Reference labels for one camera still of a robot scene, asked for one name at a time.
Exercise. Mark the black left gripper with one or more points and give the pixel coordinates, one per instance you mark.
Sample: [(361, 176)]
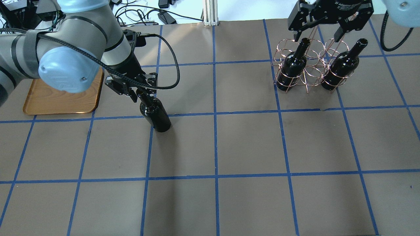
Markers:
[(127, 70)]

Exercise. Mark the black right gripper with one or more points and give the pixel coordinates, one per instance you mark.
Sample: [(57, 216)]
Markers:
[(333, 7)]

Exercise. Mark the dark wine bottle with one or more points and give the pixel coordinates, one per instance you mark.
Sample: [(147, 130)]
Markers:
[(343, 66), (293, 66), (152, 109)]

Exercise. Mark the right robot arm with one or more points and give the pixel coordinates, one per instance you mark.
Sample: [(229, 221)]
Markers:
[(403, 12)]

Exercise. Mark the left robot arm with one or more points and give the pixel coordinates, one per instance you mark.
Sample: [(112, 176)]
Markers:
[(68, 59)]

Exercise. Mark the wooden tray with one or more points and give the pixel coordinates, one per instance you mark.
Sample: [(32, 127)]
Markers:
[(45, 100)]

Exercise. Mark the black power adapter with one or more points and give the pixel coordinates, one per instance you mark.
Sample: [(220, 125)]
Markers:
[(166, 18)]

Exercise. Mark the copper wire bottle basket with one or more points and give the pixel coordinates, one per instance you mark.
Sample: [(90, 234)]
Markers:
[(319, 57)]

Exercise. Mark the aluminium frame post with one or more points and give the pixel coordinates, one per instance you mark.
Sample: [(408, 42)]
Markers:
[(210, 12)]

